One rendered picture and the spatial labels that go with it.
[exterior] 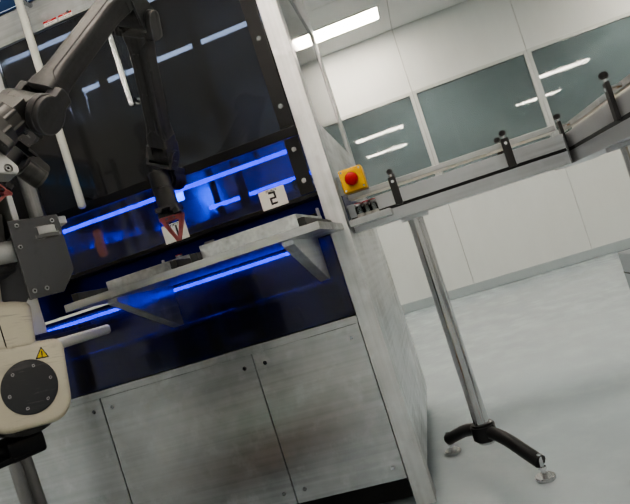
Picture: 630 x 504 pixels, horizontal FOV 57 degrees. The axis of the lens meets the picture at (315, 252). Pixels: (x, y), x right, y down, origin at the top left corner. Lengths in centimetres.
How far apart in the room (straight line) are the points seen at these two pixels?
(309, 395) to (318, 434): 12
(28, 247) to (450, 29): 583
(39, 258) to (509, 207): 556
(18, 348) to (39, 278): 14
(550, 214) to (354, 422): 489
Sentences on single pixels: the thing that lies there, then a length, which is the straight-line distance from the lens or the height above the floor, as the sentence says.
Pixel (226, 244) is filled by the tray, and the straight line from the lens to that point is 145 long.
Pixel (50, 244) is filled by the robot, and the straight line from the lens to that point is 130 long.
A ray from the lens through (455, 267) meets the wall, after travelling 636.
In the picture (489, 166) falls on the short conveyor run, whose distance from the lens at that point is 187.
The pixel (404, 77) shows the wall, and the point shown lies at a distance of 655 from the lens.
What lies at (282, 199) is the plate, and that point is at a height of 101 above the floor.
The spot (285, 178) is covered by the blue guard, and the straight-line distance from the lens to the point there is 180.
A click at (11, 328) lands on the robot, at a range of 126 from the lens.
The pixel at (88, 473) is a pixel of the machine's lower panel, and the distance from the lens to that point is 221.
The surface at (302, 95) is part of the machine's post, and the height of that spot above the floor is 129.
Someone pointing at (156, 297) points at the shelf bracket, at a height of 83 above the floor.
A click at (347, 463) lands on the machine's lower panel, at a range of 189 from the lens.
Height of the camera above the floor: 78
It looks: 1 degrees up
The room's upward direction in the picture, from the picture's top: 18 degrees counter-clockwise
